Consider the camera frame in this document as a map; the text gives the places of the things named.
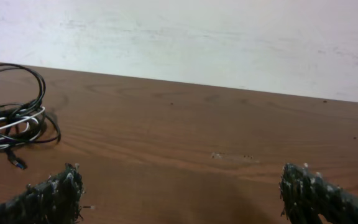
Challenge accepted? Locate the white USB cable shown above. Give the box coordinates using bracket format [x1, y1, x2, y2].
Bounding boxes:
[0, 106, 46, 147]

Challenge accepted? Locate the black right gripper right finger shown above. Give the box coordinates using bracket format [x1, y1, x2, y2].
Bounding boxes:
[279, 163, 358, 224]

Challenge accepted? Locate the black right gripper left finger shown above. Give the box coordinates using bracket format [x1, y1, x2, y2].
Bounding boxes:
[0, 163, 83, 224]

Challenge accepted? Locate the black USB cable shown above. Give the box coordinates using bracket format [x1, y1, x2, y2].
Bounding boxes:
[0, 63, 62, 170]

